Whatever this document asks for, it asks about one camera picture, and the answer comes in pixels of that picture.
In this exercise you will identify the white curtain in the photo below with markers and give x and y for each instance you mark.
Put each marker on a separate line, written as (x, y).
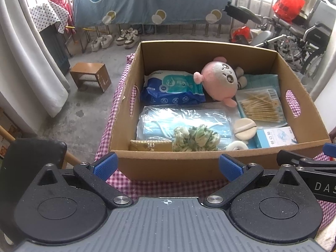
(26, 71)

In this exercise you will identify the brown cardboard box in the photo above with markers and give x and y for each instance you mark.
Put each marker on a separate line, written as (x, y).
(170, 165)

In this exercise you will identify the white platform shoe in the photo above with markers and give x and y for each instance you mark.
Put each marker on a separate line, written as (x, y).
(96, 45)
(107, 41)

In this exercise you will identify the polka dot cloth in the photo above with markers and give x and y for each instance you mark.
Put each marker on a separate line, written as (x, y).
(44, 15)

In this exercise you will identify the black padded mobility chair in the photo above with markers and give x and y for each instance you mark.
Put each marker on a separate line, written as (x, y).
(241, 11)

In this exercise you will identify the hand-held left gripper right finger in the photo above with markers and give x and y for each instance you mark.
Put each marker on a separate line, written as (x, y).
(231, 168)

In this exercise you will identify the cotton swab pack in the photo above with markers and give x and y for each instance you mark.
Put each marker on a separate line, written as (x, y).
(260, 105)

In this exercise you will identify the small wooden stool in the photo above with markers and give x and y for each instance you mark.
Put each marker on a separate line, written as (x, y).
(86, 68)

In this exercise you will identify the blue printed blanket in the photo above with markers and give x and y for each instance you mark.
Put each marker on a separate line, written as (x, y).
(170, 2)

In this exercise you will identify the red plastic bag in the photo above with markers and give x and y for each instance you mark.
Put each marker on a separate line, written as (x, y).
(287, 5)

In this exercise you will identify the teal cloth pack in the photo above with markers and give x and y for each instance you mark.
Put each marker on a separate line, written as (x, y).
(262, 81)

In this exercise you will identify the dark blue wipes pack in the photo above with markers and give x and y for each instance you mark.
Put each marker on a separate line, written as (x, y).
(170, 89)

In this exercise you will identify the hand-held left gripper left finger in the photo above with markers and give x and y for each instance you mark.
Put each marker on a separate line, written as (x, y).
(105, 165)

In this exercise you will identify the wheelchair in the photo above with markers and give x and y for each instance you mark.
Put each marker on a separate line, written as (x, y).
(319, 35)

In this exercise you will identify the pink plush toy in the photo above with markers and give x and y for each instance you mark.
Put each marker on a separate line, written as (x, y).
(218, 84)

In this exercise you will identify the light blue small carton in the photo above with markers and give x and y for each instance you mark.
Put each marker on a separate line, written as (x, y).
(275, 137)

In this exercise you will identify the small brown barcode carton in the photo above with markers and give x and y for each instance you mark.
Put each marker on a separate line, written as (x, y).
(149, 145)

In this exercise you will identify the red bag with dark print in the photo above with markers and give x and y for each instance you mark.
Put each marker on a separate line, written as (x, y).
(242, 32)

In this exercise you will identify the beige round powder puff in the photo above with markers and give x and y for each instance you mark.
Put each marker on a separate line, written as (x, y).
(244, 128)

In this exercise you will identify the white tape roll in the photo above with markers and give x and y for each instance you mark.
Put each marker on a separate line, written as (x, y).
(232, 147)

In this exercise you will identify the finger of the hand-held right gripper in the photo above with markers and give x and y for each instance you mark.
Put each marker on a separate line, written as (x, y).
(304, 161)
(331, 150)

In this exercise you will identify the clear pack of face masks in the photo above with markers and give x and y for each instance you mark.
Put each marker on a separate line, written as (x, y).
(162, 126)

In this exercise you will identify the green patterned scrunchie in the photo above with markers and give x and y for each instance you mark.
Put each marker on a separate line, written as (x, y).
(197, 137)

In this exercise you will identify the pink checkered tablecloth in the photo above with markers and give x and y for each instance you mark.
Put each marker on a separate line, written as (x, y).
(157, 189)

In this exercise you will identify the dark bin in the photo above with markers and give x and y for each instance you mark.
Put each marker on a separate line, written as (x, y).
(56, 50)

